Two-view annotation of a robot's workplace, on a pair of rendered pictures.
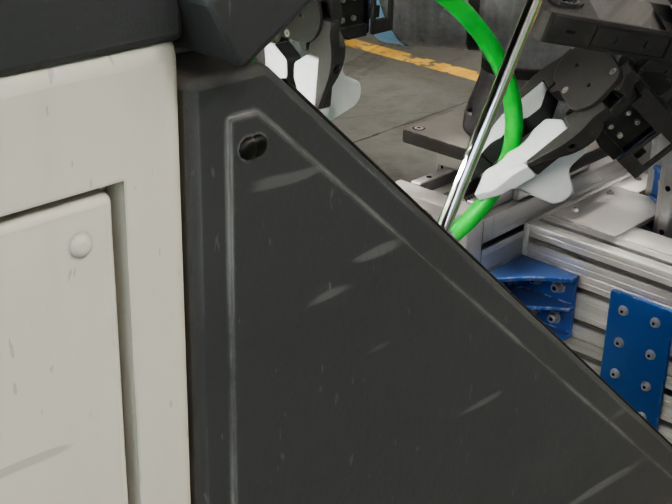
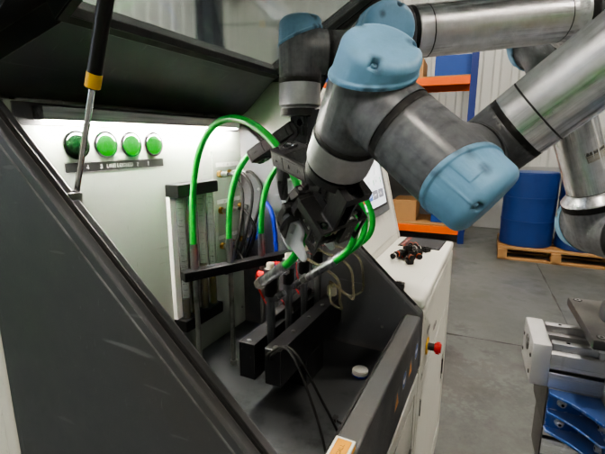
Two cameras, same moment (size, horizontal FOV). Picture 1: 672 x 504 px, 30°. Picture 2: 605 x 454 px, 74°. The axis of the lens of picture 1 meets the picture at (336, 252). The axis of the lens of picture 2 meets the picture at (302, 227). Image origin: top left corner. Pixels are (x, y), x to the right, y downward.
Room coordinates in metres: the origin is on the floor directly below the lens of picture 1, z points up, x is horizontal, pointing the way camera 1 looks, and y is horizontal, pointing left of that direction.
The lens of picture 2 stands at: (0.71, -0.70, 1.39)
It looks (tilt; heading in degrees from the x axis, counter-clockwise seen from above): 12 degrees down; 70
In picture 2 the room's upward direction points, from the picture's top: straight up
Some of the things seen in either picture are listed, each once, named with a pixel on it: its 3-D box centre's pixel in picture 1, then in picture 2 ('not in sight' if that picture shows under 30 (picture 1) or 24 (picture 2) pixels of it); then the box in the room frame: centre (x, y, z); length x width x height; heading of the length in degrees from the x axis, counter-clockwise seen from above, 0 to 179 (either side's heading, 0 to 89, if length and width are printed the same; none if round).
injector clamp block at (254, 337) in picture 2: not in sight; (296, 342); (1.00, 0.15, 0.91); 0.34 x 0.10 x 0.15; 44
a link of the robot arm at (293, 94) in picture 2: not in sight; (301, 97); (0.96, 0.02, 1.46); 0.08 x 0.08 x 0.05
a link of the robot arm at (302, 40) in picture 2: not in sight; (302, 50); (0.96, 0.02, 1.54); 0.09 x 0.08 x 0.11; 169
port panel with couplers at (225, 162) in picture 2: not in sight; (232, 206); (0.90, 0.43, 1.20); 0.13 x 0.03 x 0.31; 44
